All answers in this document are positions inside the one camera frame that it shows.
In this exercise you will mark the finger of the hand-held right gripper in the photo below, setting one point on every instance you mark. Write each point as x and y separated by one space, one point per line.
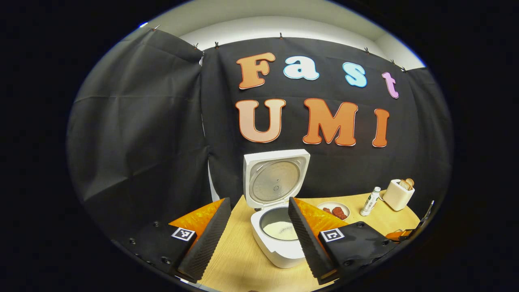
395 234

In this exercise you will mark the white rice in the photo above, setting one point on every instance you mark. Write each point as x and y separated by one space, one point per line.
279 231

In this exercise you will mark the white drink bottle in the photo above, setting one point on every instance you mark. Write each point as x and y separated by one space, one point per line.
369 202

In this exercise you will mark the toasted bread slice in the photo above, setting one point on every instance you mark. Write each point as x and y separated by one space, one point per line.
410 182
404 185

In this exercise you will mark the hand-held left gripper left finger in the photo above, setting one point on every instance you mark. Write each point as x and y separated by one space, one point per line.
209 239

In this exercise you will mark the black backdrop cloth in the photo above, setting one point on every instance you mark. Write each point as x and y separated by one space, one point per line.
142 142

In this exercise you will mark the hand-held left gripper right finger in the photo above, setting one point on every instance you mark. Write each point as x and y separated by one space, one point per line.
304 239

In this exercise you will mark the white round plate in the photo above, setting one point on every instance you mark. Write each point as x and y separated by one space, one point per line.
336 203

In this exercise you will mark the white toaster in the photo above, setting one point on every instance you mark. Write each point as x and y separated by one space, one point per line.
395 196

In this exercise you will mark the white rice cooker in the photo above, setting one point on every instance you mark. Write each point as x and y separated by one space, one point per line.
275 182

